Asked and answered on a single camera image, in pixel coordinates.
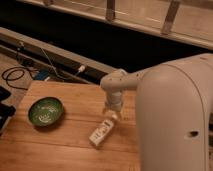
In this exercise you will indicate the white plastic bottle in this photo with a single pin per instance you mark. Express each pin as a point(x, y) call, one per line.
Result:
point(103, 130)

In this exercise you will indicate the black device at left edge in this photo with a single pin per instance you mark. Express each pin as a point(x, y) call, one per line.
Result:
point(6, 112)

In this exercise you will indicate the metal floor rail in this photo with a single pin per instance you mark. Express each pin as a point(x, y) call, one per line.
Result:
point(55, 54)

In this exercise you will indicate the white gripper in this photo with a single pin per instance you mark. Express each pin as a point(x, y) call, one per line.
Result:
point(114, 102)

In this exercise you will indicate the green ceramic bowl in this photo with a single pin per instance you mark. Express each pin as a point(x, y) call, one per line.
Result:
point(45, 111)

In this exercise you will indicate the blue box on floor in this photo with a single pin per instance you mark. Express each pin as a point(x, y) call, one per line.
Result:
point(42, 75)

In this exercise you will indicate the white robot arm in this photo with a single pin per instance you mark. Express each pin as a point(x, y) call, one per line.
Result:
point(174, 102)

